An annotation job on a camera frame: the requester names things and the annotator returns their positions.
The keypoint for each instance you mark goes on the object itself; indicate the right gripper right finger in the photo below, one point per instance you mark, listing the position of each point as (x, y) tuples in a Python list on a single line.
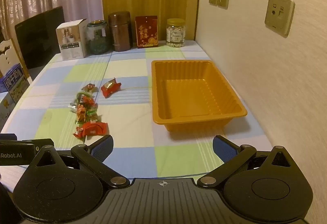
[(234, 157)]

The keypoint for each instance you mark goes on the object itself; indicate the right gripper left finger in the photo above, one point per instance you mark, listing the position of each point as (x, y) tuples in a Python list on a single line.
[(92, 157)]

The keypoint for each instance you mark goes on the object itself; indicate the red candy packet large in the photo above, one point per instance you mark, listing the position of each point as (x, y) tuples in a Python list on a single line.
[(91, 129)]

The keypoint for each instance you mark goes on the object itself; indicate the green candy packet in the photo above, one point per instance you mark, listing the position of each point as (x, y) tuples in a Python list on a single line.
[(91, 115)]

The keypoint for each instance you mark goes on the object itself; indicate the green black snack tube packet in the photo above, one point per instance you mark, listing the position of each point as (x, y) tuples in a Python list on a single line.
[(83, 102)]

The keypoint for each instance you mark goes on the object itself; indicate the white blue carton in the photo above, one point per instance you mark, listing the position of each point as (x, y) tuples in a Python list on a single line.
[(7, 104)]

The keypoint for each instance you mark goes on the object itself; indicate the brown small snack packet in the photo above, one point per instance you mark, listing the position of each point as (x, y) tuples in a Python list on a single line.
[(90, 88)]

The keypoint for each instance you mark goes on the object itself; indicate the blue milk carton box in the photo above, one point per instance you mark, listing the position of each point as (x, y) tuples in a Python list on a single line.
[(14, 82)]

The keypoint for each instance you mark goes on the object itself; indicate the red square snack packet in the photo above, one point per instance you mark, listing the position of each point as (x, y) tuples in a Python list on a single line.
[(110, 87)]

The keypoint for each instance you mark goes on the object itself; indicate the orange plastic tray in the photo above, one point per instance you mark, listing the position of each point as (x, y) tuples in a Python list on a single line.
[(190, 96)]

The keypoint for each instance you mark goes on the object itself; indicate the white wooden chair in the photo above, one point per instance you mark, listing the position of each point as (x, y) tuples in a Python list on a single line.
[(10, 57)]

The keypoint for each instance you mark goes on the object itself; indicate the dark green glass jar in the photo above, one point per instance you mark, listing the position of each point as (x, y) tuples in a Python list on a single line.
[(97, 41)]

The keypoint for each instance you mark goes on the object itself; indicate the white product box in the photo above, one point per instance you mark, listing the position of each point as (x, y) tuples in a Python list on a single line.
[(71, 38)]

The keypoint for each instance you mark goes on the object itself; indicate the brown metal canister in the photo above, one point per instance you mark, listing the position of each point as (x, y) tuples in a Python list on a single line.
[(120, 28)]

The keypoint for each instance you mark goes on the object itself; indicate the red festive box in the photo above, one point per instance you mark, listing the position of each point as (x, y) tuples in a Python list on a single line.
[(146, 31)]

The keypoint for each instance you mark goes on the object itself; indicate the clear jar yellow lid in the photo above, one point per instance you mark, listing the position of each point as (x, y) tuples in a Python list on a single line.
[(175, 32)]

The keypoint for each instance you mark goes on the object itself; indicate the wall network outlet plate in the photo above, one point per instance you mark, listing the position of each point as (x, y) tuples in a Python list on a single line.
[(279, 16)]

